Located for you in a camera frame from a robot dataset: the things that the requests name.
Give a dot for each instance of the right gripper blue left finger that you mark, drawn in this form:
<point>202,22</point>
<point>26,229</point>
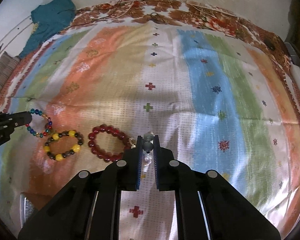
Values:
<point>139,154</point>

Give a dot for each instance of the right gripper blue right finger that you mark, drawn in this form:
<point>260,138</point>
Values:
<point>156,153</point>

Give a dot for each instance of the striped grey pillow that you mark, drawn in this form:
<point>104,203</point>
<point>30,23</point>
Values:
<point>7,66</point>

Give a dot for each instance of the striped colourful woven mat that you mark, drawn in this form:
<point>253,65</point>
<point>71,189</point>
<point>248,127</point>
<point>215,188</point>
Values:
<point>155,119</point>

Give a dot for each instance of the teal knitted garment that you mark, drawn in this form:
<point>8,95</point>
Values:
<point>48,20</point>

